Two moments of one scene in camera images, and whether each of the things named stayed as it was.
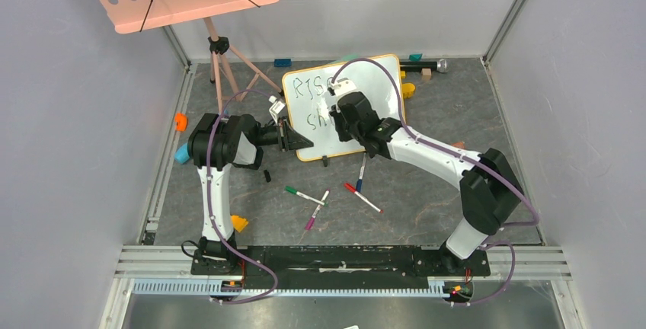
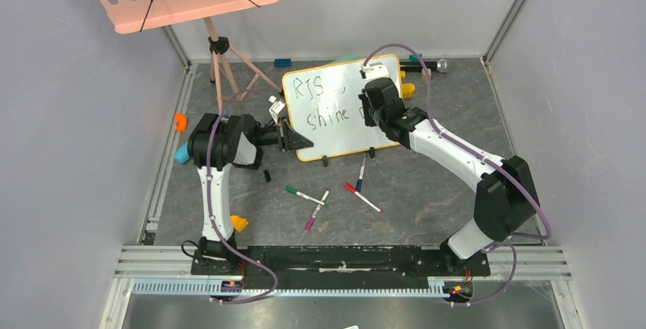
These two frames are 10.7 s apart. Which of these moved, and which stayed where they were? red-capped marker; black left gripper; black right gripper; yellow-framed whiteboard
Moved: black right gripper
Stayed: black left gripper; yellow-framed whiteboard; red-capped marker
